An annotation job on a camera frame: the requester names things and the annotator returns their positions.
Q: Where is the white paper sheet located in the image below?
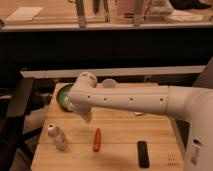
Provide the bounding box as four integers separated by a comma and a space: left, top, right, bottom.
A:
5, 6, 42, 22

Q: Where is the green bowl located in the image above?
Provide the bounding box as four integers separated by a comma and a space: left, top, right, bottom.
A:
56, 84, 73, 112

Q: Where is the orange carrot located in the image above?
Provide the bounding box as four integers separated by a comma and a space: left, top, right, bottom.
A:
93, 128, 101, 152

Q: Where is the white plastic cup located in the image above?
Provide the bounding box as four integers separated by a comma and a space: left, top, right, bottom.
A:
102, 78, 117, 88

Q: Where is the black remote control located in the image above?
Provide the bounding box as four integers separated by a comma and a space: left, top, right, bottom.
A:
137, 141, 150, 168

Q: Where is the black chair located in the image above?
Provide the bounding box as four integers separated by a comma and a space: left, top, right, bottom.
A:
0, 78, 34, 171

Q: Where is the clear plastic bottle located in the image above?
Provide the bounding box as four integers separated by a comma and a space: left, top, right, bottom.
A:
47, 124, 67, 151

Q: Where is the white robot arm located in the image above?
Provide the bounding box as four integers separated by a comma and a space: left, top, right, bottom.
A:
69, 72, 213, 171

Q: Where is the white sponge block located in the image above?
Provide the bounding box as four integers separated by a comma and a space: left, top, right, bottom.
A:
134, 112, 145, 116

